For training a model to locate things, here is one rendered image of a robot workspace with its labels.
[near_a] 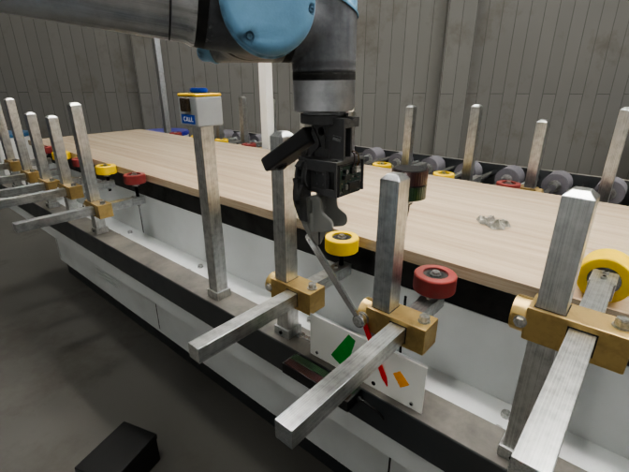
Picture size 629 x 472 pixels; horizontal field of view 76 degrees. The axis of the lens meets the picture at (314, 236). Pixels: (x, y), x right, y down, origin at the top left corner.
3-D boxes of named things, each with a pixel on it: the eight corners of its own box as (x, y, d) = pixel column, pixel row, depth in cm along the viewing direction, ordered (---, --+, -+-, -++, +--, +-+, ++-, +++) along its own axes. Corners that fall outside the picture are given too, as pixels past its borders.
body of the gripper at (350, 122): (334, 203, 58) (335, 117, 54) (291, 194, 63) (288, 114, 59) (364, 193, 63) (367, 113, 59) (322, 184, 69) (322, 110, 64)
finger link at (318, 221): (328, 257, 63) (328, 199, 59) (299, 247, 66) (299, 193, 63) (340, 251, 65) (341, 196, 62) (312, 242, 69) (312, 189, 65)
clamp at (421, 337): (422, 356, 67) (425, 331, 65) (356, 326, 75) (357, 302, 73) (436, 341, 71) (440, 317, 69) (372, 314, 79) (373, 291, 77)
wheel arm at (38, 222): (18, 235, 129) (14, 223, 127) (15, 233, 131) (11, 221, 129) (146, 205, 159) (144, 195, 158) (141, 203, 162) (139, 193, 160)
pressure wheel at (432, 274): (439, 339, 75) (446, 285, 71) (402, 323, 80) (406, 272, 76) (457, 320, 81) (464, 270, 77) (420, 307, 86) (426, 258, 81)
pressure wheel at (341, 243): (360, 285, 95) (362, 240, 91) (327, 287, 94) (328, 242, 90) (353, 270, 102) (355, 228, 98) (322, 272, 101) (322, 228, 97)
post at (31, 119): (53, 221, 184) (25, 112, 166) (51, 219, 186) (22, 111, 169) (62, 219, 187) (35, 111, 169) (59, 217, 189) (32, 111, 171)
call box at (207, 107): (198, 130, 88) (195, 93, 85) (181, 128, 93) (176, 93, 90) (224, 127, 93) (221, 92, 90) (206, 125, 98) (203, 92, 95)
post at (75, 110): (98, 235, 152) (69, 102, 134) (94, 233, 154) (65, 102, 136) (108, 233, 154) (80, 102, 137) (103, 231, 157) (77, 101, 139)
